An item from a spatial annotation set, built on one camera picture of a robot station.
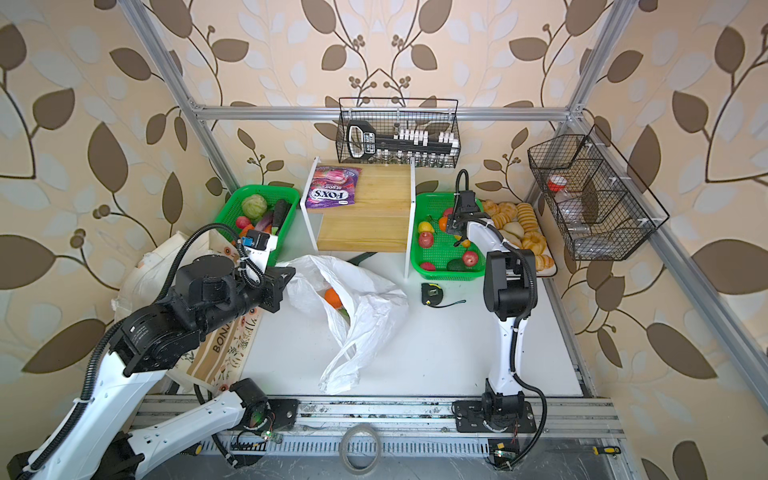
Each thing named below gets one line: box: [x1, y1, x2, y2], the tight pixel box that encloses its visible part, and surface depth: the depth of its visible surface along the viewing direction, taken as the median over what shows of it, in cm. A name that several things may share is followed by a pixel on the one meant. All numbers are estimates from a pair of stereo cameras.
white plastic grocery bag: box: [282, 255, 408, 395], surface depth 74 cm
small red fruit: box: [419, 232, 434, 248], surface depth 107 cm
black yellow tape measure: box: [421, 283, 466, 308], surface depth 96 cm
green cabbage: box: [242, 194, 267, 219], surface depth 114 cm
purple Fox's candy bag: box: [306, 166, 362, 209], surface depth 79 cm
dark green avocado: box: [446, 259, 466, 271], surface depth 99 cm
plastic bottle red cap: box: [547, 175, 586, 229], surface depth 83 cm
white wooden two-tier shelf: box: [300, 156, 416, 278], surface depth 85 cm
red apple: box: [462, 251, 478, 267], surface depth 102 cm
